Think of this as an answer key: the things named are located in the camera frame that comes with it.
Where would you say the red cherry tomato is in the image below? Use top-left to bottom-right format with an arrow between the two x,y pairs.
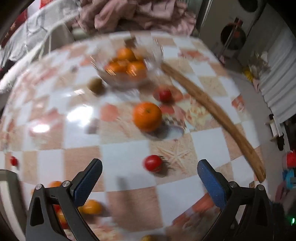
159,89 -> 173,103
143,155 -> 163,173
10,156 -> 18,167

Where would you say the white tray with dark rim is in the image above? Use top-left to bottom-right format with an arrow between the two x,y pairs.
1,169 -> 27,240

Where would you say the yellow cherry tomato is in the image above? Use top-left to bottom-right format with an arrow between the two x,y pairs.
78,199 -> 103,215

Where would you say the red cherry tomato by tray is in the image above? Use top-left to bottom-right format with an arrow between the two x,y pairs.
10,156 -> 18,167

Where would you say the wooden table edge rim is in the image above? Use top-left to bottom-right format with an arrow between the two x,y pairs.
161,62 -> 266,183

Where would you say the large orange on table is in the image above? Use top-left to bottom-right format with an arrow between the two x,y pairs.
132,102 -> 162,133

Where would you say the checkered patterned tablecloth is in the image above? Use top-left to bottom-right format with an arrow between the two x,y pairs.
1,32 -> 258,240

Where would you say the brown longan near bowl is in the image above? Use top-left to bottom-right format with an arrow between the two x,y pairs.
87,77 -> 104,95

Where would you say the orange in bowl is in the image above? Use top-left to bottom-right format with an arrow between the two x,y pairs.
116,47 -> 136,61
126,61 -> 147,81
104,61 -> 128,74

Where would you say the clear glass fruit bowl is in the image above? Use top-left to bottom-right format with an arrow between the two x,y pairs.
91,36 -> 164,88

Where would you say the grey white bedding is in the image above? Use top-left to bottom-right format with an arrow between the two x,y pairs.
1,1 -> 81,94

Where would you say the pink crumpled cloth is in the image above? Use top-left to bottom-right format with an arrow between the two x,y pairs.
77,1 -> 197,36

